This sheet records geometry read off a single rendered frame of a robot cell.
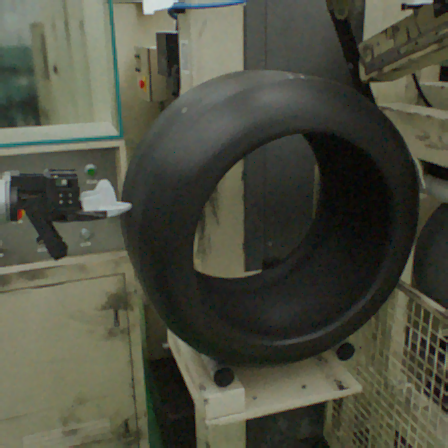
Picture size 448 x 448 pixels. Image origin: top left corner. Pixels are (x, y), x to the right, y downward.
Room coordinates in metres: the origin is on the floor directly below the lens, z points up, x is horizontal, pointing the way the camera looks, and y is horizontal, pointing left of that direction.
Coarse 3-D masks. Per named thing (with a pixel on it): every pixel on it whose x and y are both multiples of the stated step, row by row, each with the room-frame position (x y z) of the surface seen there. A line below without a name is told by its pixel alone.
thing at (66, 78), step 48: (0, 0) 1.54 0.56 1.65; (48, 0) 1.58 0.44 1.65; (96, 0) 1.62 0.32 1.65; (0, 48) 1.54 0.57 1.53; (48, 48) 1.57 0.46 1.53; (96, 48) 1.61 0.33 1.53; (0, 96) 1.53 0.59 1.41; (48, 96) 1.57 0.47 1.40; (96, 96) 1.61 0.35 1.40; (0, 144) 1.52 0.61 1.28; (48, 144) 1.56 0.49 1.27
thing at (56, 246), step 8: (32, 208) 0.91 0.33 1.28; (32, 216) 0.91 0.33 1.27; (40, 216) 0.91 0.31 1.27; (32, 224) 0.91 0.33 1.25; (40, 224) 0.91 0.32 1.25; (48, 224) 0.92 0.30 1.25; (40, 232) 0.91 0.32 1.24; (48, 232) 0.91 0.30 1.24; (56, 232) 0.94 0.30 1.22; (48, 240) 0.91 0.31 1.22; (56, 240) 0.92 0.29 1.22; (64, 240) 0.95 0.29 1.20; (48, 248) 0.91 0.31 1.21; (56, 248) 0.91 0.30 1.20; (64, 248) 0.93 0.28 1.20; (56, 256) 0.91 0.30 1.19; (64, 256) 0.92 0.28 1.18
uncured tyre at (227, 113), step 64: (192, 128) 0.93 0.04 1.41; (256, 128) 0.92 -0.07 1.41; (320, 128) 0.95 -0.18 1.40; (384, 128) 1.00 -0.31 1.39; (128, 192) 1.02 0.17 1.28; (192, 192) 0.88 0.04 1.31; (320, 192) 1.30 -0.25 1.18; (384, 192) 1.17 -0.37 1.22; (192, 256) 0.88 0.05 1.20; (320, 256) 1.27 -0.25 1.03; (384, 256) 1.02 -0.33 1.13; (192, 320) 0.88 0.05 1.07; (256, 320) 1.15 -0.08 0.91; (320, 320) 1.10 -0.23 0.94
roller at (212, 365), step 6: (204, 360) 1.00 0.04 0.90; (210, 360) 0.98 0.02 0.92; (210, 366) 0.97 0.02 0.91; (216, 366) 0.95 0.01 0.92; (222, 366) 0.95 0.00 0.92; (228, 366) 0.95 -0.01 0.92; (210, 372) 0.96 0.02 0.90; (216, 372) 0.94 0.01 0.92; (222, 372) 0.94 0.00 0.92; (228, 372) 0.94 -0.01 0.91; (216, 378) 0.93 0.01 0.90; (222, 378) 0.94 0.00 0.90; (228, 378) 0.94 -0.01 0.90; (234, 378) 0.95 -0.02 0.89; (216, 384) 0.94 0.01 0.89; (222, 384) 0.94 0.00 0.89; (228, 384) 0.94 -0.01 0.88
